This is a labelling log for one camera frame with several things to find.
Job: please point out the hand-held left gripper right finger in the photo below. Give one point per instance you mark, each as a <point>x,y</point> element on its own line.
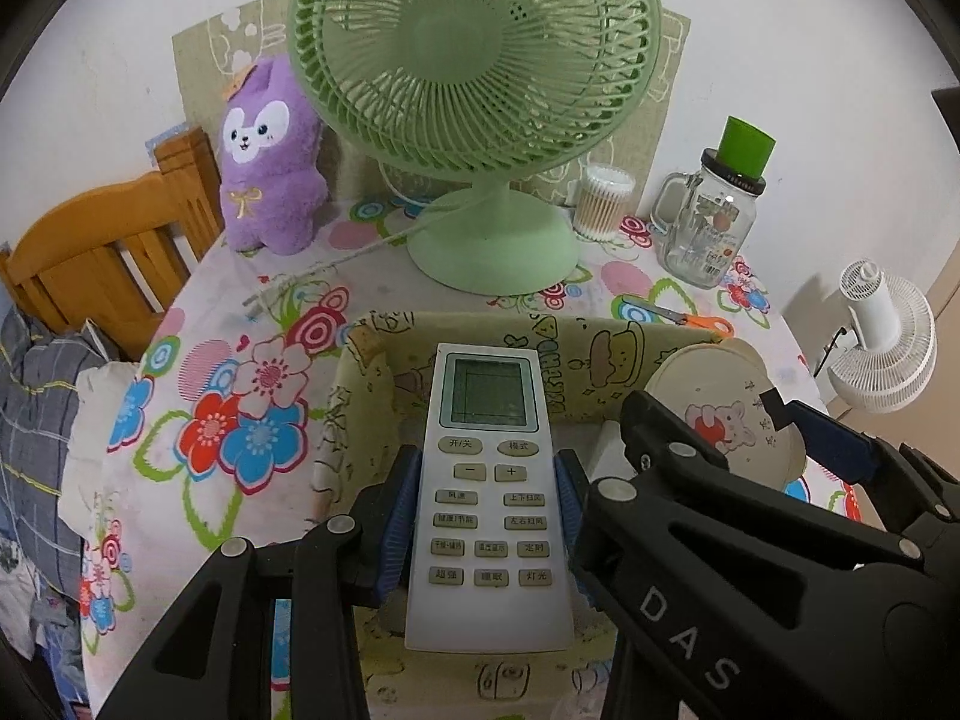
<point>570,502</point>

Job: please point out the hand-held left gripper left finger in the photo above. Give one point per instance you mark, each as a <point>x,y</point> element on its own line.
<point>397,525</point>

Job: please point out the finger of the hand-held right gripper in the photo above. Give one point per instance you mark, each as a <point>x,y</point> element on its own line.
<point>836,446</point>
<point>675,495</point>

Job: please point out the white remote control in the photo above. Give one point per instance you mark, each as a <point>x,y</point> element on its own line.
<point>487,510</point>

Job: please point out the round cream rabbit pocket mirror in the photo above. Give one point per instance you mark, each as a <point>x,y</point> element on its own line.
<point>720,405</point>

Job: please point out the yellow cartoon fabric storage box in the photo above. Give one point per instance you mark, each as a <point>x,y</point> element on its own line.
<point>375,405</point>

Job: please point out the floral tablecloth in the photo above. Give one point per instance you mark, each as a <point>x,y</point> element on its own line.
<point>225,360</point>

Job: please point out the glass jar mug green lid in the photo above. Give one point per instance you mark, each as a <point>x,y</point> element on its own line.
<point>705,240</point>

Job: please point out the cotton swab container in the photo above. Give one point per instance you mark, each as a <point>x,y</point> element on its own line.
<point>604,206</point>

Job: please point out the white pillow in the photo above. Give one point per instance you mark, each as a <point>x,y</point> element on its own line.
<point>94,420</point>

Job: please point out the purple plush toy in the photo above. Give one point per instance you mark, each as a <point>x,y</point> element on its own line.
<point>270,187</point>

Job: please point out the white patterned cloth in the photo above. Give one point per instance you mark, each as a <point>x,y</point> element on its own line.
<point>30,607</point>

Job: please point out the grey plaid blanket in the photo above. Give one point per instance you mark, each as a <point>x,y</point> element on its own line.
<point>37,405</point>

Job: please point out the green desk fan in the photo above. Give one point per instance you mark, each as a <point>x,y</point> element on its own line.
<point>472,75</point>

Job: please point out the light blue printed card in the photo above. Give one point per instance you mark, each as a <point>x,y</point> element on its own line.
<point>161,139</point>

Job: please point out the white pedestal fan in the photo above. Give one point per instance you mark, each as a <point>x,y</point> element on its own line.
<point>885,322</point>

